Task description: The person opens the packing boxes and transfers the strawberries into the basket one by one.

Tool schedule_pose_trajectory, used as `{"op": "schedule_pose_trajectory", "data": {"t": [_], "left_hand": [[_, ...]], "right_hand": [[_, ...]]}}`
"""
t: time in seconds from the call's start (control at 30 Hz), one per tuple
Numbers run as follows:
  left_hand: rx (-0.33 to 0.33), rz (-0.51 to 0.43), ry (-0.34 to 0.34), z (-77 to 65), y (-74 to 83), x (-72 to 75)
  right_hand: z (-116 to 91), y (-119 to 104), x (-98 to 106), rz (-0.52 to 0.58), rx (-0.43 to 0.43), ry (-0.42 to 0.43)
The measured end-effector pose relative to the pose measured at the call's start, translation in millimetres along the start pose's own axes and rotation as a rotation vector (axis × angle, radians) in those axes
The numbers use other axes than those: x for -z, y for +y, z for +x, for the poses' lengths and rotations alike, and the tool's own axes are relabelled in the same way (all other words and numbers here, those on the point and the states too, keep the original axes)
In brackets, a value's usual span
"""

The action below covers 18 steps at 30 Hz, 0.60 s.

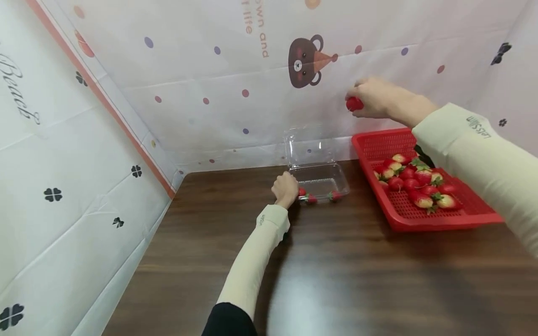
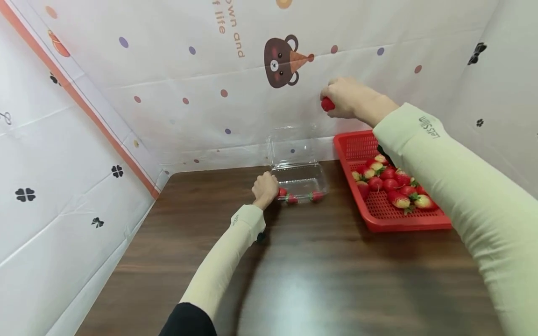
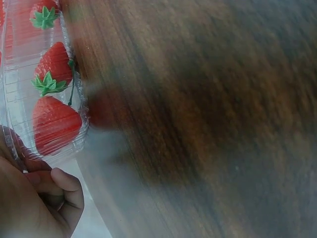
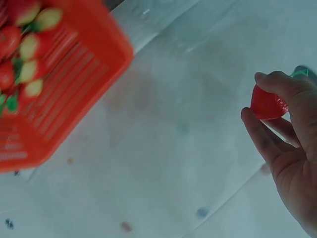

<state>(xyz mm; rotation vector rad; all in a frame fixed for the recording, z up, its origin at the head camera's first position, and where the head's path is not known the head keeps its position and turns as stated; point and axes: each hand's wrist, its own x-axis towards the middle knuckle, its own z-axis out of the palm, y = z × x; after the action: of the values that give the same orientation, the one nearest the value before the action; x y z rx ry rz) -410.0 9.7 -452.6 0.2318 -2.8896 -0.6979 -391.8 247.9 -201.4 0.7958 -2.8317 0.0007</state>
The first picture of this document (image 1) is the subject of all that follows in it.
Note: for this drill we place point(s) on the person's right hand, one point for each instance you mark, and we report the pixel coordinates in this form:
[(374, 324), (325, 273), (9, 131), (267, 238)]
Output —
[(378, 98)]

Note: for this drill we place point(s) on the person's left hand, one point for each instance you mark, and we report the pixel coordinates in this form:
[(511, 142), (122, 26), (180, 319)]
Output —
[(284, 189)]

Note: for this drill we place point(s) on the person's right fingers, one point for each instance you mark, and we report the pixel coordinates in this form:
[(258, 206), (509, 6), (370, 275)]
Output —
[(356, 91)]

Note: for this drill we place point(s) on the person's left fingers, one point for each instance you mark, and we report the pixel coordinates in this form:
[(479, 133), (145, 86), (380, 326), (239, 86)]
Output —
[(295, 186)]

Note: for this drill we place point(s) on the clear plastic clamshell box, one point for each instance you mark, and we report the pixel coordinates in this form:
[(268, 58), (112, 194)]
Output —
[(319, 179)]

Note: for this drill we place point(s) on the person's left forearm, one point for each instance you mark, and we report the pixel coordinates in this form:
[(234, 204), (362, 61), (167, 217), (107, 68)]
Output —
[(252, 261)]

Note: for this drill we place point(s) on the person's right forearm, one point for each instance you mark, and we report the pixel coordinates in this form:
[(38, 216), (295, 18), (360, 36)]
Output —
[(470, 149)]

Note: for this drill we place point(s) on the black wrist band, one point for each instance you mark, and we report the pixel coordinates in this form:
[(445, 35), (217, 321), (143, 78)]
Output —
[(423, 157)]

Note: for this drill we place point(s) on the pile of strawberries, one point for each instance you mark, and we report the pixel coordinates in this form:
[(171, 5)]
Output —
[(420, 184)]

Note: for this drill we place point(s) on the red plastic mesh basket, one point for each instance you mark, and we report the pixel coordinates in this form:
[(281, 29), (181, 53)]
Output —
[(420, 219)]

